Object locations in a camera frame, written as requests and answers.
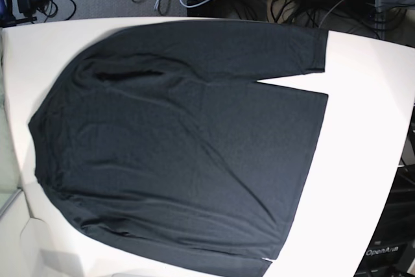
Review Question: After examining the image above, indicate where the dark navy long-sleeve shirt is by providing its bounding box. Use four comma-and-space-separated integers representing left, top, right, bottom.
29, 20, 328, 276

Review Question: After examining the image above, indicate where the black OpenArm case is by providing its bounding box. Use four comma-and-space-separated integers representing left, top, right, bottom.
355, 165, 414, 276

